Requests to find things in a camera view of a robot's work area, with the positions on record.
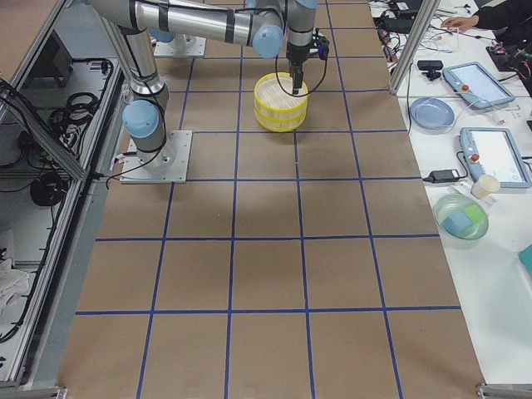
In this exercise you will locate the upper blue teach pendant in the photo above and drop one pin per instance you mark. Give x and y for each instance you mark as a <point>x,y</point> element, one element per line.
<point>476,86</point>

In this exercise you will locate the paper cup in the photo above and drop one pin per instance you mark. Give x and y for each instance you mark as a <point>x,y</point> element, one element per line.
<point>484,186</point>

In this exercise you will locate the black power adapter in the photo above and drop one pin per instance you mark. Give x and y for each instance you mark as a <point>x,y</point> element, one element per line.
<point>443,176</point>

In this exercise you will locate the green bowl with sponges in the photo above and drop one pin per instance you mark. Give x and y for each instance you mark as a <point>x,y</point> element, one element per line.
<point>461,217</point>

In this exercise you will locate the black webcam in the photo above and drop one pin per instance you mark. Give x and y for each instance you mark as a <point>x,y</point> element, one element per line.
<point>431,69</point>

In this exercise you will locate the aluminium frame post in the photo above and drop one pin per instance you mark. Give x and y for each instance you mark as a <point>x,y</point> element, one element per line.
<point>419,27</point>

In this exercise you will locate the blue plate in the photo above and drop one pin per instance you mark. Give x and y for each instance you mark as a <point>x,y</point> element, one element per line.
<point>432,114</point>

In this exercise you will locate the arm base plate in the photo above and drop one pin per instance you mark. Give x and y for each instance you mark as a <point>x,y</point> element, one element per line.
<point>170,165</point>
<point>182,46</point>

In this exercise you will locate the yellow steamer basket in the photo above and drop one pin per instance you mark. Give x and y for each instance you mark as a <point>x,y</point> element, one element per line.
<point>280,121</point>
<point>274,92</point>

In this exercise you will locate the white crumpled cloth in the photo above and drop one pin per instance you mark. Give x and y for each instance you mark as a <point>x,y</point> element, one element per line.
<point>14,282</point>

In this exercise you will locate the blue teach pendant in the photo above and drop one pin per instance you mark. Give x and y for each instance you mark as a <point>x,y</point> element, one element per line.
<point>476,86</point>
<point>492,151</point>

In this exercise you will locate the brown paper table cover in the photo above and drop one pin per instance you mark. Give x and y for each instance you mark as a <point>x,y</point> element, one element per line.
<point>297,265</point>

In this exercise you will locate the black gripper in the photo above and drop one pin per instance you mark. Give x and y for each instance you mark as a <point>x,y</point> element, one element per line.
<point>297,54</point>

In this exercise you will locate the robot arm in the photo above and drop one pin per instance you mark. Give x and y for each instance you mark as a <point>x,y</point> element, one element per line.
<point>265,26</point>
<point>132,43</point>

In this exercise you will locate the lower blue teach pendant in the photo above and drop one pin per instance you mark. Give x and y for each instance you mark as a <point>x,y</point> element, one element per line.
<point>492,151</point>

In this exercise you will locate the person hand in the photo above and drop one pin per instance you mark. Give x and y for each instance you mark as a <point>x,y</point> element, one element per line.
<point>461,23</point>

